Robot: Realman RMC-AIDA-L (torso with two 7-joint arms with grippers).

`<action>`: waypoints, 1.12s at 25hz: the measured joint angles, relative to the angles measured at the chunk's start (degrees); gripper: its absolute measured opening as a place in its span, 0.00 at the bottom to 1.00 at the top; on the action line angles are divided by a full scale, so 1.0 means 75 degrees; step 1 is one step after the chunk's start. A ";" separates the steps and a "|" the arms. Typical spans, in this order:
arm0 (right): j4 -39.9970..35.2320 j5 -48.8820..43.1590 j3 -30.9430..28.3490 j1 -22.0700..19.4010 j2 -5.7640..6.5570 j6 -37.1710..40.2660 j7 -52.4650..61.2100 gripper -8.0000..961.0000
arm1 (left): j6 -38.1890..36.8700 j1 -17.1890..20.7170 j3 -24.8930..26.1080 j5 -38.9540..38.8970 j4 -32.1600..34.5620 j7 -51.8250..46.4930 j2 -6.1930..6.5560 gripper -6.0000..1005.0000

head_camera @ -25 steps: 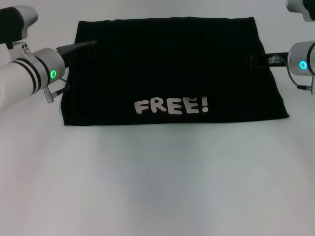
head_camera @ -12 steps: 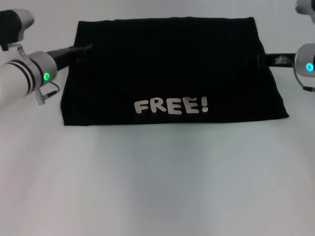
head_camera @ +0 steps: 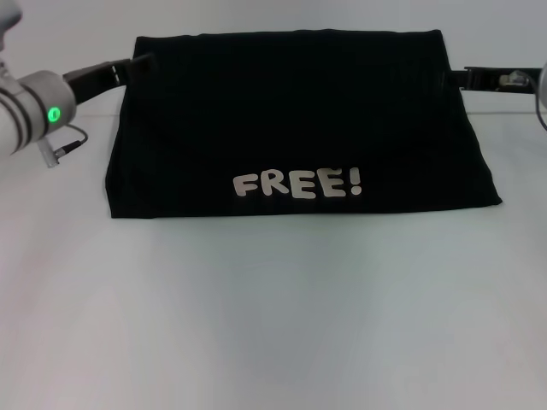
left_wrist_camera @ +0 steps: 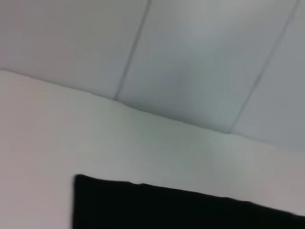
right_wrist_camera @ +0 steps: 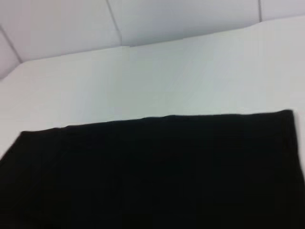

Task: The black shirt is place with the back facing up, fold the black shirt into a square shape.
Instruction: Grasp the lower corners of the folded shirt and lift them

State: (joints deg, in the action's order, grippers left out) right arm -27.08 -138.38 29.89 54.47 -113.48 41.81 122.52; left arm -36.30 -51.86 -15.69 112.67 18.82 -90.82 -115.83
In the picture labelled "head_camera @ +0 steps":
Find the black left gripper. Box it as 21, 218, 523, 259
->
62, 53, 156, 106

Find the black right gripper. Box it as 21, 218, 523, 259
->
448, 66, 542, 91

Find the black shirt with FREE print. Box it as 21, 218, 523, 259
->
104, 28, 504, 220

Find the gripper cable with plug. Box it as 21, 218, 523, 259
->
37, 125, 89, 158
529, 75, 547, 132

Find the right gripper cable with plug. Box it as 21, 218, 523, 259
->
529, 75, 547, 132

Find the left gripper cable with plug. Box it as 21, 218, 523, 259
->
37, 125, 89, 158

